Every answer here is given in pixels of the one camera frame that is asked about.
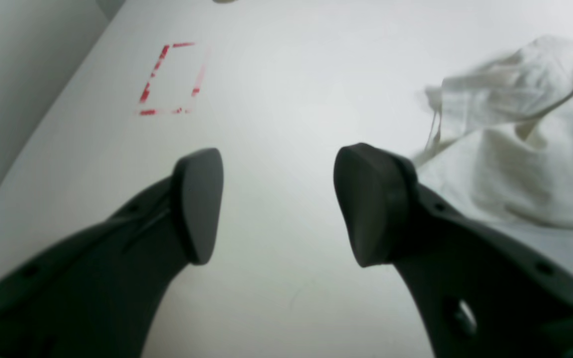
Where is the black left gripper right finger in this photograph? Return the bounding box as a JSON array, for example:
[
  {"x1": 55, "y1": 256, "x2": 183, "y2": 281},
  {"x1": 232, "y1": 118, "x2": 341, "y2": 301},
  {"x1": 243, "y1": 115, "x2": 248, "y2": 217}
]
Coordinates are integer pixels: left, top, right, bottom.
[{"x1": 334, "y1": 143, "x2": 573, "y2": 358}]

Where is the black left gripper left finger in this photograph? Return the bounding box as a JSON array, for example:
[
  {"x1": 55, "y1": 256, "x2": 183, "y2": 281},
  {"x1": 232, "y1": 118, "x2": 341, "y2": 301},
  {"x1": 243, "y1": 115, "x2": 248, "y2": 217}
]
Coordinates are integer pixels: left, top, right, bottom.
[{"x1": 0, "y1": 149, "x2": 223, "y2": 358}]

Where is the white T-shirt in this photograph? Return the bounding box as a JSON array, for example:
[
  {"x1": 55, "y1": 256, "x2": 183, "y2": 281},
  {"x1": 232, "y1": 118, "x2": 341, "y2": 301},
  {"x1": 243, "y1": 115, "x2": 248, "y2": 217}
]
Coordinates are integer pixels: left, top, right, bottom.
[{"x1": 411, "y1": 35, "x2": 573, "y2": 249}]

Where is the red tape rectangle marking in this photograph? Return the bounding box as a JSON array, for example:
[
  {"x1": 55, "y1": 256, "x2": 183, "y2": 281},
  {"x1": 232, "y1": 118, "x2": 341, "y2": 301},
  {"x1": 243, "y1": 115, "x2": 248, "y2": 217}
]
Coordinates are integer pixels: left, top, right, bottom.
[{"x1": 134, "y1": 41, "x2": 211, "y2": 116}]

